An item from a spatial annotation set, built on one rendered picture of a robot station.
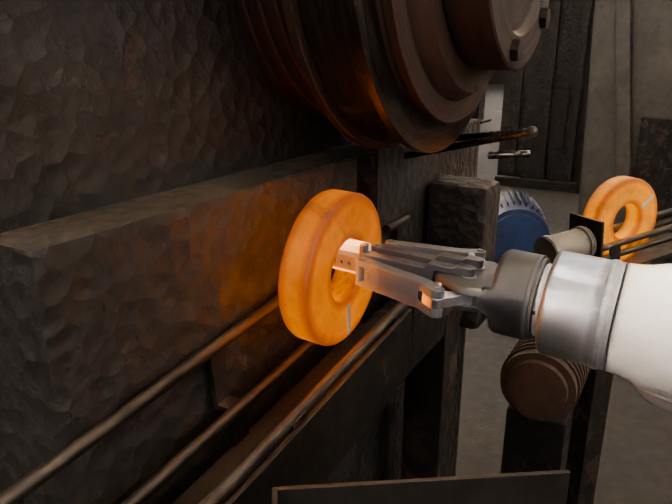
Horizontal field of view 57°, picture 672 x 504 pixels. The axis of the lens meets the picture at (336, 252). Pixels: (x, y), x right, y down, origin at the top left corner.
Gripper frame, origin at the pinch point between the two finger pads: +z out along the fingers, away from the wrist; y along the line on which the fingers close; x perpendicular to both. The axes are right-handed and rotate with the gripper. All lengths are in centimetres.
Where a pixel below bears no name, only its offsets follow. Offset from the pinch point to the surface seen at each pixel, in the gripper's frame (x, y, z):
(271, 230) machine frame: 1.3, -1.4, 6.9
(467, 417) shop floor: -81, 100, 10
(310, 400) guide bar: -10.9, -9.4, -3.2
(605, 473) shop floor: -80, 94, -28
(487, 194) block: -1.5, 40.1, -3.7
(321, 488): -7.8, -21.9, -11.8
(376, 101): 14.6, 3.5, -1.8
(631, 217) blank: -9, 71, -22
